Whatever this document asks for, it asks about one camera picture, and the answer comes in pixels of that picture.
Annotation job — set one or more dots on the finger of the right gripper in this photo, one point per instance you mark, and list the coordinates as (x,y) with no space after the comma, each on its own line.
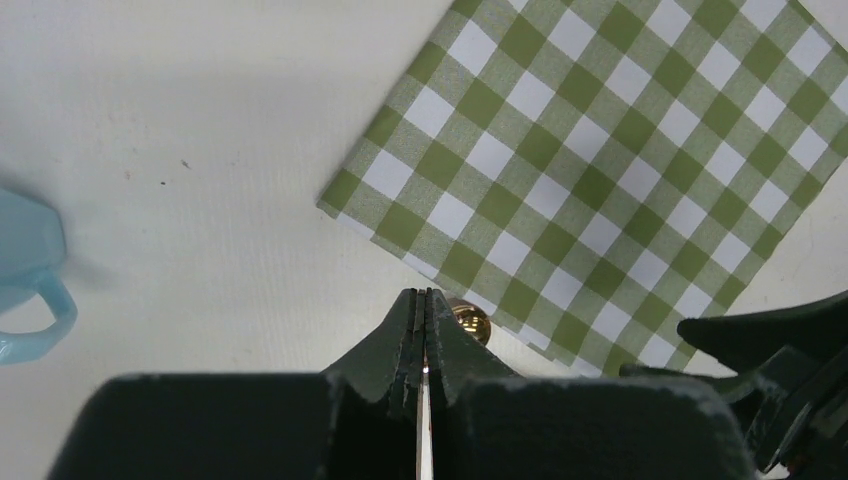
(789,390)

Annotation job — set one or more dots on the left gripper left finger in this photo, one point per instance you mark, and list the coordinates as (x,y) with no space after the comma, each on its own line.
(376,425)

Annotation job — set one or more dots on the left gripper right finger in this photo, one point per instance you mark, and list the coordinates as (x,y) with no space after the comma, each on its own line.
(456,360)

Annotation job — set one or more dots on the gold spoon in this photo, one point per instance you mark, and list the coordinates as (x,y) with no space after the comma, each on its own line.
(473,319)

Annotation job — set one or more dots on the green checkered cloth napkin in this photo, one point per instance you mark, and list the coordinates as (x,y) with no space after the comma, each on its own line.
(590,173)

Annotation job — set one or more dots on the light blue mug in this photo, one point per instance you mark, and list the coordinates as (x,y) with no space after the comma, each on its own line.
(33,248)

